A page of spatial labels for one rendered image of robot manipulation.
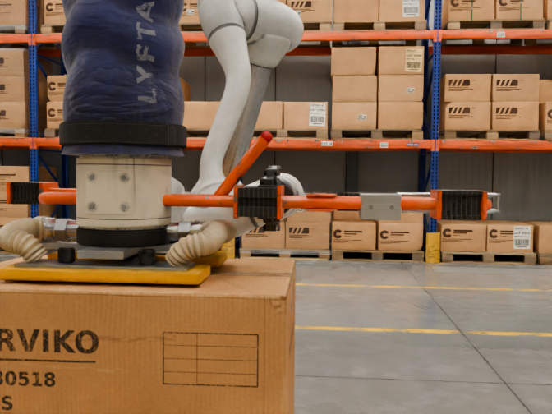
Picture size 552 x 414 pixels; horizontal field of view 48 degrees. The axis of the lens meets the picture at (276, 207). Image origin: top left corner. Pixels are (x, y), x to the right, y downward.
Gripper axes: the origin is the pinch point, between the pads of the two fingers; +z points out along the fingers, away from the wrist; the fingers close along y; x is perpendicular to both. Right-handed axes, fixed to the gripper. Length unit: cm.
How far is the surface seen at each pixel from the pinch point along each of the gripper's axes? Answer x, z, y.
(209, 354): 7.0, 18.2, 23.0
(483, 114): -212, -712, -85
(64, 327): 30.0, 18.5, 19.4
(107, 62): 25.9, 10.5, -23.0
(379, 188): -90, -840, 15
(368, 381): -35, -224, 108
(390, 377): -48, -232, 108
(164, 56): 17.5, 5.8, -25.0
